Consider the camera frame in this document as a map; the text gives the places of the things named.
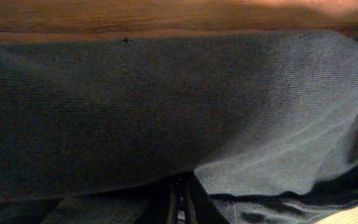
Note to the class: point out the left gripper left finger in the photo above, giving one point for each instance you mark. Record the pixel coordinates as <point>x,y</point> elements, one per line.
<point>163,206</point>

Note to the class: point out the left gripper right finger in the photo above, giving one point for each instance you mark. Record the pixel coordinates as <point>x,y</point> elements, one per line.
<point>199,208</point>

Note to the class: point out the black t-shirt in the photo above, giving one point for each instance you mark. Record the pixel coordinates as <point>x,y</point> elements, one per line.
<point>268,123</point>

